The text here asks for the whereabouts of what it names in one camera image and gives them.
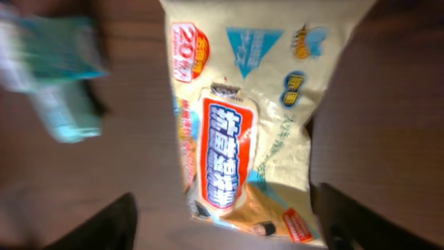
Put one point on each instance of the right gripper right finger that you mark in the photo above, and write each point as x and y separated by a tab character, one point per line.
346	224

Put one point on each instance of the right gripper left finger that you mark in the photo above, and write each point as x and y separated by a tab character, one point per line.
112	228

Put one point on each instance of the cream yellow snack bag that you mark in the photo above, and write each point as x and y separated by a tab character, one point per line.
246	77

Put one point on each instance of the teal Kleenex tissue pack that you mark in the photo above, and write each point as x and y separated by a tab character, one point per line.
41	51

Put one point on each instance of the mint green wet wipes pack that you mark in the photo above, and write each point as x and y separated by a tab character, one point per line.
67	112

